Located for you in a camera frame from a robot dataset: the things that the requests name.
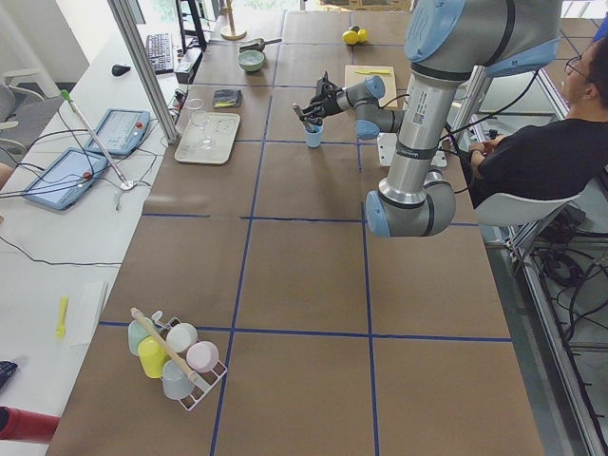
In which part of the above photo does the wooden cup tree stand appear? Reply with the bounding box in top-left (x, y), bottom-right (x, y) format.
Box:
top-left (220, 0), bottom-right (247, 41)

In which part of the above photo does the white office chair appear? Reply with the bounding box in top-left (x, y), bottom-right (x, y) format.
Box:
top-left (475, 168), bottom-right (607, 227)

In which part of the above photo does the wooden cutting board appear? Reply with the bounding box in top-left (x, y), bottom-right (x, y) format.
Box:
top-left (344, 65), bottom-right (399, 109)

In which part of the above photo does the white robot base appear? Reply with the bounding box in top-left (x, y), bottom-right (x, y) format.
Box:
top-left (376, 132), bottom-right (448, 168)

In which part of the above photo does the yellow plastic spoon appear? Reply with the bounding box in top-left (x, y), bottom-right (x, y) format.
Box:
top-left (55, 296), bottom-right (68, 339)

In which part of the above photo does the white cup rack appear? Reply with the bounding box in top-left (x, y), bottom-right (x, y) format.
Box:
top-left (152, 311), bottom-right (227, 410)

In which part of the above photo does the black computer mouse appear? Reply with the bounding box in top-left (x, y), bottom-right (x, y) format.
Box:
top-left (111, 64), bottom-right (131, 77)

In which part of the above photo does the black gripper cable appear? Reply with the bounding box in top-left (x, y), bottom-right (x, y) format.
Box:
top-left (379, 66), bottom-right (545, 196)

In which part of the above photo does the green tipped metal rod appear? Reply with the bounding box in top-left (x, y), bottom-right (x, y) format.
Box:
top-left (60, 89), bottom-right (135, 191)

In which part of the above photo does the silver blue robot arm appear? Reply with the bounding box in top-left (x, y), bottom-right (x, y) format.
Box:
top-left (294, 1), bottom-right (561, 238)

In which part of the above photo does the grey blue cup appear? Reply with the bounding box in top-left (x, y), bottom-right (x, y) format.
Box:
top-left (161, 360), bottom-right (195, 400)

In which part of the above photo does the steel ice scoop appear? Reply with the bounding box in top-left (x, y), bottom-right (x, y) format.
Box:
top-left (238, 38), bottom-right (282, 52)

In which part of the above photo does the black computer box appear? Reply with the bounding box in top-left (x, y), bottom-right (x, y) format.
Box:
top-left (174, 47), bottom-right (202, 85)

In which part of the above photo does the whole yellow lemon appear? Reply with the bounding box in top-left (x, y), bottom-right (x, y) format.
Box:
top-left (342, 29), bottom-right (360, 46)
top-left (357, 28), bottom-right (368, 43)

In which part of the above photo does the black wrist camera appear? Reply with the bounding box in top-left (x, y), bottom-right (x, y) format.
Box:
top-left (315, 71), bottom-right (334, 99)

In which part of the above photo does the near blue teach pendant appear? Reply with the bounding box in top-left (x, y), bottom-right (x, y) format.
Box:
top-left (23, 148), bottom-right (108, 211)

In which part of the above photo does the blue teach pendant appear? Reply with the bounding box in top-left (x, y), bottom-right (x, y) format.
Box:
top-left (23, 148), bottom-right (108, 211)
top-left (95, 108), bottom-right (151, 159)

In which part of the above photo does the steel muddler black tip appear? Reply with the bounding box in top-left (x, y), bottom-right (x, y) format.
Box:
top-left (293, 104), bottom-right (316, 133)

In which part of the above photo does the clear wine glass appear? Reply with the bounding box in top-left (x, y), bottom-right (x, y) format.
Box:
top-left (185, 98), bottom-right (214, 149)

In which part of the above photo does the light blue cup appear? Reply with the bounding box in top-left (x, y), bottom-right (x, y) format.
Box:
top-left (305, 125), bottom-right (323, 148)

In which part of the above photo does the red bottle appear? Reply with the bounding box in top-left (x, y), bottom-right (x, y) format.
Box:
top-left (1, 407), bottom-right (61, 444)

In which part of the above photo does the pink cup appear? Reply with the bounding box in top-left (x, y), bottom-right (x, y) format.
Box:
top-left (186, 341), bottom-right (219, 372)

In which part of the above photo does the green bowl of ice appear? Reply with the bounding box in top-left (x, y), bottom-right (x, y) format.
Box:
top-left (237, 49), bottom-right (266, 73)

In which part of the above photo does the yellow cup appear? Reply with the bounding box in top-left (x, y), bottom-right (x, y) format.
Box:
top-left (137, 336), bottom-right (170, 379)

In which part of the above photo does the aluminium frame post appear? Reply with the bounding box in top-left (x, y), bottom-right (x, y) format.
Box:
top-left (107, 0), bottom-right (178, 145)

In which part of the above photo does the grey folded cloth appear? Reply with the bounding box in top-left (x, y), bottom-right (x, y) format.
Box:
top-left (212, 88), bottom-right (242, 109)

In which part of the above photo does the far blue teach pendant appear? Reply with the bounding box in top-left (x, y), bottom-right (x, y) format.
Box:
top-left (95, 108), bottom-right (151, 159)

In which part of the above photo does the wooden rack handle rod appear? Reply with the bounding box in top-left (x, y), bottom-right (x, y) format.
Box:
top-left (130, 307), bottom-right (199, 383)

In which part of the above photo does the cream bear tray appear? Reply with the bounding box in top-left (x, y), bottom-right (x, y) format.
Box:
top-left (174, 113), bottom-right (240, 165)

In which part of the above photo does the person in black shirt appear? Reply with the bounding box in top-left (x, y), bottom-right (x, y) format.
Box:
top-left (469, 37), bottom-right (607, 207)

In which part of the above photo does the mint green cup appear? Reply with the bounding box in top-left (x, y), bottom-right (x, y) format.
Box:
top-left (127, 319), bottom-right (149, 356)

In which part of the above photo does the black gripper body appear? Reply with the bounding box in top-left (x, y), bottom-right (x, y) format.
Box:
top-left (308, 87), bottom-right (343, 119)

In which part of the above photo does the black keyboard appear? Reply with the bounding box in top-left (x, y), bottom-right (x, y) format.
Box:
top-left (145, 32), bottom-right (174, 74)

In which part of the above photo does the white cup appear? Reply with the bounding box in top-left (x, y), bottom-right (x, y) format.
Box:
top-left (166, 323), bottom-right (198, 353)

